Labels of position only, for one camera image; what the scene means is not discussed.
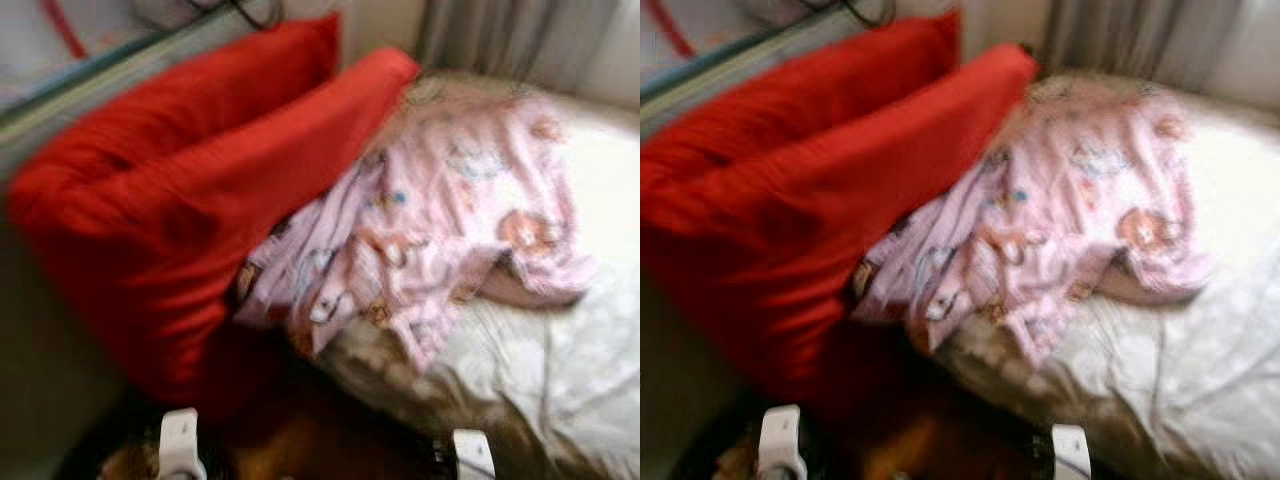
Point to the pink cartoon print blanket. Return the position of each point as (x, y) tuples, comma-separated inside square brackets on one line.
[(1070, 200), (450, 200)]

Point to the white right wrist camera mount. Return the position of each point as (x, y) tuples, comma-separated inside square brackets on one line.
[(1070, 455), (472, 455)]

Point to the white window ledge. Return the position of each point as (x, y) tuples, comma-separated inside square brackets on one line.
[(720, 75), (100, 75)]

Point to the large red cushion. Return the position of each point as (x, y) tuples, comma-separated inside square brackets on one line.
[(200, 90), (800, 220), (180, 220), (830, 90)]

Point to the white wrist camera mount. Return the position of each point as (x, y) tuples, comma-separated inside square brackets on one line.
[(180, 445), (1070, 455), (472, 455), (780, 445)]

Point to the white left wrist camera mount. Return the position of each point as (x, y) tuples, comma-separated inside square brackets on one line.
[(180, 445), (780, 445)]

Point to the grey pleated curtain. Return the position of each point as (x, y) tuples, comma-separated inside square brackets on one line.
[(1120, 40), (500, 40)]

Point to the bed with beige floral sheet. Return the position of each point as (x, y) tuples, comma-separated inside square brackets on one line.
[(560, 380), (1180, 380)]

